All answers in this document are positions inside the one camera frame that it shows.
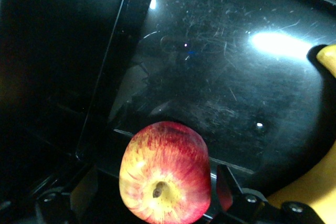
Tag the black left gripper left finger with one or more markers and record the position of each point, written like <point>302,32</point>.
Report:
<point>81,197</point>

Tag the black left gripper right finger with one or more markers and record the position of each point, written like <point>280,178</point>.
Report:
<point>236,205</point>

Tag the yellow banana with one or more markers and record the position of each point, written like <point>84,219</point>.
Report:
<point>315,190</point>

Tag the red yellow striped apple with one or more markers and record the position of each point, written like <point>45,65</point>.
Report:
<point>162,171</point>

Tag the black plastic box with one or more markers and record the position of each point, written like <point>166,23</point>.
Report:
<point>210,77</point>

